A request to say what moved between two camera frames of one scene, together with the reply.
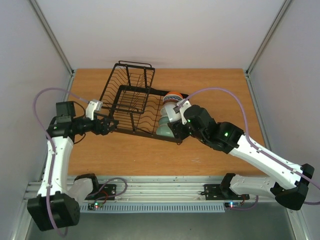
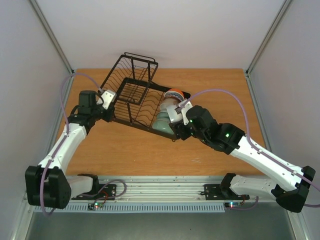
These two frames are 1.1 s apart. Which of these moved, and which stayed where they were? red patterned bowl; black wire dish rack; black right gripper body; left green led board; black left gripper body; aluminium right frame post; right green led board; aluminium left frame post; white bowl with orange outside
Moved: black wire dish rack; white bowl with orange outside; red patterned bowl; black left gripper body
Stayed: aluminium left frame post; right green led board; black right gripper body; aluminium right frame post; left green led board
